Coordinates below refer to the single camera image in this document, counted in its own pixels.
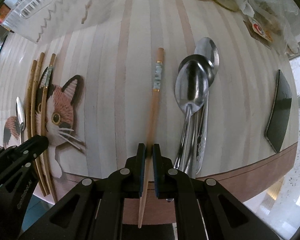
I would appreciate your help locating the clear plastic utensil tray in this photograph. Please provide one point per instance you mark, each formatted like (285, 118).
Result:
(41, 21)

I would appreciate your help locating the steel spoon front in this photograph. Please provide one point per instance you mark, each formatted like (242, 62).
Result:
(191, 88)

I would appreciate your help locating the brown card coaster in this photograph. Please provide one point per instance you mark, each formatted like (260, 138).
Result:
(255, 35)

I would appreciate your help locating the steel spoon back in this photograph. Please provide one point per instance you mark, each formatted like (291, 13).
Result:
(207, 48)

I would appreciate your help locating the striped cat table mat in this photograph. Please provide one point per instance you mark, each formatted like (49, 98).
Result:
(105, 73)

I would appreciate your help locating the steel spoon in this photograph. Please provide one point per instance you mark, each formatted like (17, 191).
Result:
(207, 48)
(207, 64)
(20, 117)
(191, 88)

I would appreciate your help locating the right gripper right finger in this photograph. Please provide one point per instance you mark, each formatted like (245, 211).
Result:
(205, 209)

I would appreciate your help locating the clear plastic bag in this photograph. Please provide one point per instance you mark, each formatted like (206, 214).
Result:
(273, 16)

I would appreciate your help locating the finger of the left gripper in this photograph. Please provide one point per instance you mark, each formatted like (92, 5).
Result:
(15, 157)

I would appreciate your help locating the red swirl sachet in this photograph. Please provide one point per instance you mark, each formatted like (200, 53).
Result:
(257, 28)

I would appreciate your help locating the decorated wooden chopstick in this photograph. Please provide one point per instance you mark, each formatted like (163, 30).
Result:
(151, 130)
(42, 128)

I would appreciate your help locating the black smartphone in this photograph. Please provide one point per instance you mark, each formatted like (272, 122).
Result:
(280, 112)

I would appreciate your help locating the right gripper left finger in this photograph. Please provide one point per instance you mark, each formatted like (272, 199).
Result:
(93, 209)

